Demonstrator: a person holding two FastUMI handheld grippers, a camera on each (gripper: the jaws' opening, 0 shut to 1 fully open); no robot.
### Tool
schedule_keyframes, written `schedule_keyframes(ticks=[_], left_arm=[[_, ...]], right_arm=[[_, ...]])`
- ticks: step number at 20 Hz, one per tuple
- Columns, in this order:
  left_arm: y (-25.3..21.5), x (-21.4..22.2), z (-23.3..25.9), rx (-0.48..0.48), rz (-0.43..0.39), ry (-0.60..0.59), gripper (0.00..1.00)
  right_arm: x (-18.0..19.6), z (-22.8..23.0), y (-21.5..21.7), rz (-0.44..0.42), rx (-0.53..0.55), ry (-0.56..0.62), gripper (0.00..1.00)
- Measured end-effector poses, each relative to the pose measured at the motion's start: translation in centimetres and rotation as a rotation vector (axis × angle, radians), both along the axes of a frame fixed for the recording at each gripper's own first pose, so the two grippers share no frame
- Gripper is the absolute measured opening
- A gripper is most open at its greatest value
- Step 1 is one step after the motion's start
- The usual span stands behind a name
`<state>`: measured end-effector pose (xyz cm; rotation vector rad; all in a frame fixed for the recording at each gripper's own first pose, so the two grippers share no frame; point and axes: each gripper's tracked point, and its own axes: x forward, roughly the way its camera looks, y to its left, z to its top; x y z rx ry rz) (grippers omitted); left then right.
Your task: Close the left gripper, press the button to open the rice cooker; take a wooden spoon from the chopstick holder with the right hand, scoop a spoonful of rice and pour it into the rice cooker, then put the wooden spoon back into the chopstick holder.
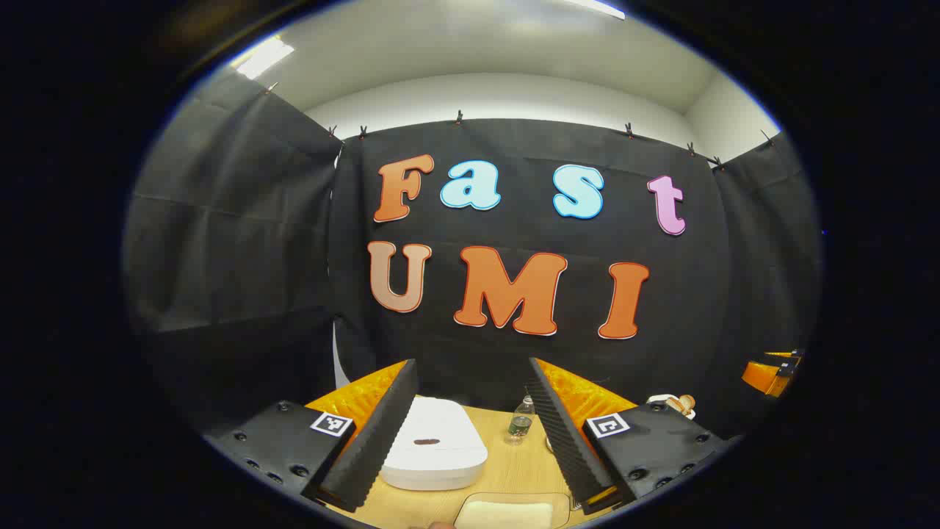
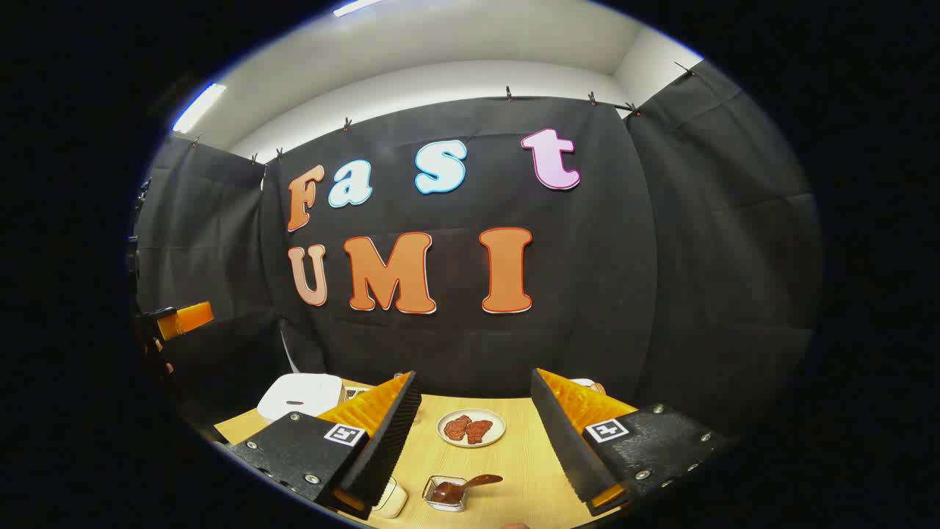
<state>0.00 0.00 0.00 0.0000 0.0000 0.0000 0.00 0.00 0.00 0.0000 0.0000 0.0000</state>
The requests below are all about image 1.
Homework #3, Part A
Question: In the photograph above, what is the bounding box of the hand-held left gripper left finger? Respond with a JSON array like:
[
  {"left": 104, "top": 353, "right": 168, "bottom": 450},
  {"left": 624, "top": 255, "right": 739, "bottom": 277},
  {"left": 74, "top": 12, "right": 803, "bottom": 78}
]
[{"left": 202, "top": 359, "right": 419, "bottom": 514}]

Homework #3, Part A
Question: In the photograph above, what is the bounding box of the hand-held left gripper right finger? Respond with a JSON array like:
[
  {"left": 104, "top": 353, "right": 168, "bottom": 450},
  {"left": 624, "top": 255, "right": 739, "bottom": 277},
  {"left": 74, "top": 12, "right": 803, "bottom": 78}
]
[{"left": 525, "top": 358, "right": 735, "bottom": 515}]

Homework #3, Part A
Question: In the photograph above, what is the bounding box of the white rice cooker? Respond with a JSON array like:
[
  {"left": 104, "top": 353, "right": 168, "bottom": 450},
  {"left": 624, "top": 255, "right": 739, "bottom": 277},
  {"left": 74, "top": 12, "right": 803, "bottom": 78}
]
[{"left": 380, "top": 397, "right": 489, "bottom": 492}]

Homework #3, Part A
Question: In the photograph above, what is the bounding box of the clear plastic water bottle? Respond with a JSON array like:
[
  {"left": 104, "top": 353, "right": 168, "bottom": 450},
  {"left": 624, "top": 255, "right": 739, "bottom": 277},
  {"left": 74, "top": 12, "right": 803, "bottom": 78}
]
[{"left": 505, "top": 395, "right": 537, "bottom": 445}]

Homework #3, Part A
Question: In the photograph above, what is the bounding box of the white toaster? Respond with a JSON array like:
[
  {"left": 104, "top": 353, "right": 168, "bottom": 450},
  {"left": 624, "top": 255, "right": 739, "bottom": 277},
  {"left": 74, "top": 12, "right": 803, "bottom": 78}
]
[{"left": 646, "top": 395, "right": 696, "bottom": 421}]

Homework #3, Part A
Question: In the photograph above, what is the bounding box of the black backdrop cloth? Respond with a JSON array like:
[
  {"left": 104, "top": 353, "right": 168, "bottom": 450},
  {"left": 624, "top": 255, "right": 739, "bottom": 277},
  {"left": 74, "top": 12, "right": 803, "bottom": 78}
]
[{"left": 125, "top": 70, "right": 823, "bottom": 442}]

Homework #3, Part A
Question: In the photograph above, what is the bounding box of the rectangular ceiling light panel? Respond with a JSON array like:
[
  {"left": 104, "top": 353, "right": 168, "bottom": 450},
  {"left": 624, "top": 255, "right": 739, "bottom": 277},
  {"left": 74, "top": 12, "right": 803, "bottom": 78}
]
[{"left": 235, "top": 35, "right": 294, "bottom": 80}]

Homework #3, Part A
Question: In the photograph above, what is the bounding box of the long ceiling light strip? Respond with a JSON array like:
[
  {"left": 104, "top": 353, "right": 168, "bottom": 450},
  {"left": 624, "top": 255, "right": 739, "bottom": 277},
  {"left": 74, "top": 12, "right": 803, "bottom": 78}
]
[{"left": 573, "top": 0, "right": 626, "bottom": 20}]

